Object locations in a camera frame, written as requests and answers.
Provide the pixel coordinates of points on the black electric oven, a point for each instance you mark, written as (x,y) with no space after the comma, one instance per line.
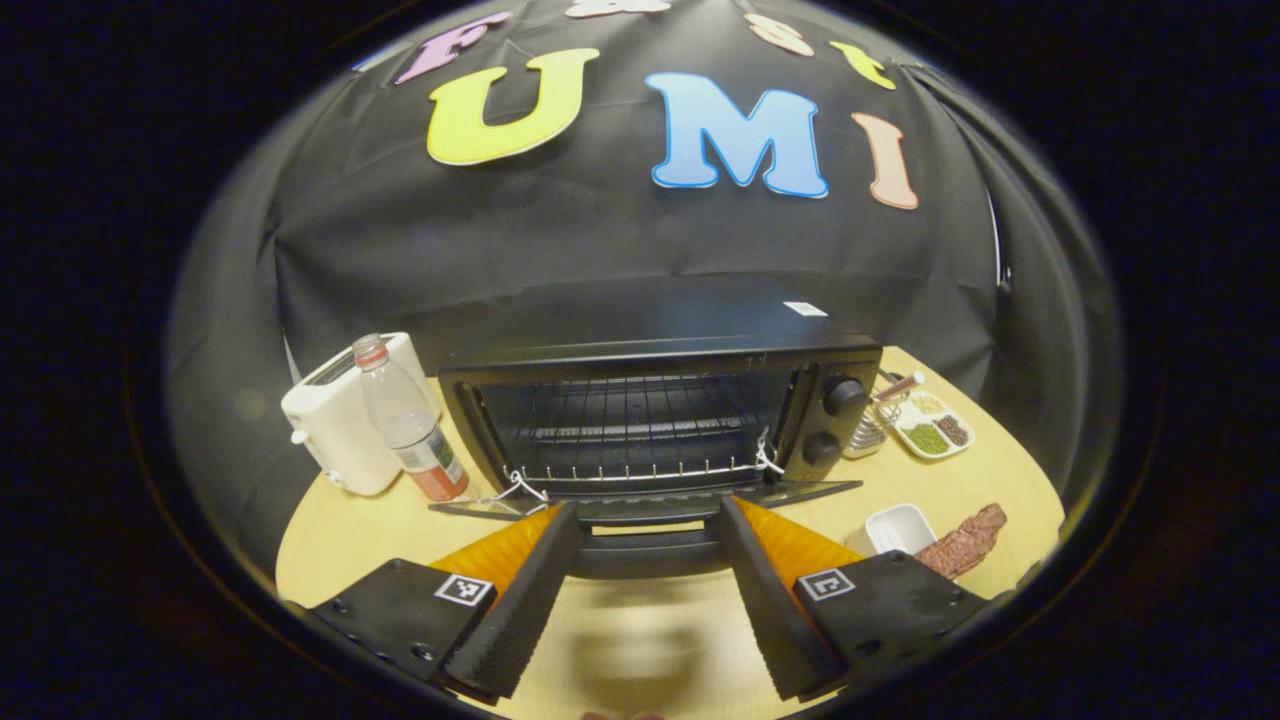
(660,320)

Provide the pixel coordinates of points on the clear plastic water bottle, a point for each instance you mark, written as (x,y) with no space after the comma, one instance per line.
(420,445)

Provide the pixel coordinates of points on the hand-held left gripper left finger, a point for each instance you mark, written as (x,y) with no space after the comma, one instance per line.
(520,620)

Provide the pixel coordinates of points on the white toaster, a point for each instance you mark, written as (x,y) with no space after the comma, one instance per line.
(335,430)

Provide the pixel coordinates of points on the black backdrop cloth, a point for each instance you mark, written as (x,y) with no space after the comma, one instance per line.
(600,230)

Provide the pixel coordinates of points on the white rectangular tray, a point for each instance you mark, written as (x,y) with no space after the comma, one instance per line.
(895,528)

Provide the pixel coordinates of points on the brown meat slice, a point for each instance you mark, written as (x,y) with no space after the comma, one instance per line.
(962,545)

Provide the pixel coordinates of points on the white divided dish of beans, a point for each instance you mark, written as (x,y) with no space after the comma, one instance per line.
(935,425)

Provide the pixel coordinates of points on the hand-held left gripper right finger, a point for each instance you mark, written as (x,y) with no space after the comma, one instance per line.
(775,620)

